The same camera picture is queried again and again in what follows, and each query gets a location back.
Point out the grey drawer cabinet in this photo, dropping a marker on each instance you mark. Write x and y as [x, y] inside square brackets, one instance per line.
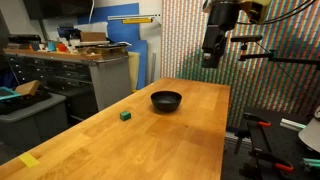
[89, 86]

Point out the teal tray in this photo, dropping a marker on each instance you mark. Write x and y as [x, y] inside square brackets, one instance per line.
[6, 94]

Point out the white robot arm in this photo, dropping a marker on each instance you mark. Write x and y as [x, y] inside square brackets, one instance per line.
[223, 15]

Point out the black monitor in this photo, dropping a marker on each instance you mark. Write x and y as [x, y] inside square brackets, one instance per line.
[46, 9]

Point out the yellow tape piece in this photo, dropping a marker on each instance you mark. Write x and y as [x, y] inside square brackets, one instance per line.
[28, 160]

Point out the cardboard box on shelf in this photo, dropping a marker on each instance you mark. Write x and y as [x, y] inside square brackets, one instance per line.
[93, 36]

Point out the green block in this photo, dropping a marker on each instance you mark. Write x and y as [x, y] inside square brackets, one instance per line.
[125, 115]

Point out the black clamp orange handle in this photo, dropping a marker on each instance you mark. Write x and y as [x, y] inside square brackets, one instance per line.
[255, 118]
[276, 161]

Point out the grey storage bin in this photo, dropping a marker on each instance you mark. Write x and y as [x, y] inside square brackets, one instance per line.
[33, 125]

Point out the blue board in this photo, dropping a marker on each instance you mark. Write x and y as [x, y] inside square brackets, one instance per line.
[119, 32]

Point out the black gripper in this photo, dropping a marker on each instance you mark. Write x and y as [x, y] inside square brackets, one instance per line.
[213, 45]

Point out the black clamp orange handle upper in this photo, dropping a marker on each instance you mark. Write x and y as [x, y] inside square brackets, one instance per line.
[255, 118]

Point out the yellow level tool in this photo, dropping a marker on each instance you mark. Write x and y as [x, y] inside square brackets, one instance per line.
[137, 21]

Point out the black bowl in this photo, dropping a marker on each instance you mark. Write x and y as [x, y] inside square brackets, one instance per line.
[166, 101]

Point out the white lamp shade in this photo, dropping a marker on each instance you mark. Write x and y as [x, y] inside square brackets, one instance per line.
[310, 135]

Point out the black camera on stand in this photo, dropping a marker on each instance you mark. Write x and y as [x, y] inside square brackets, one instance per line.
[246, 38]

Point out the wooden block on bin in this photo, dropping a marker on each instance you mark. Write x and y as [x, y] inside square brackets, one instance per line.
[29, 88]

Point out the yellow wrist camera box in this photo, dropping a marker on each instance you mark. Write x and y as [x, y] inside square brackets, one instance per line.
[256, 10]

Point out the black clamp orange handle lower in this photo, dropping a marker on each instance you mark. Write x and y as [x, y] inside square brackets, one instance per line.
[276, 161]

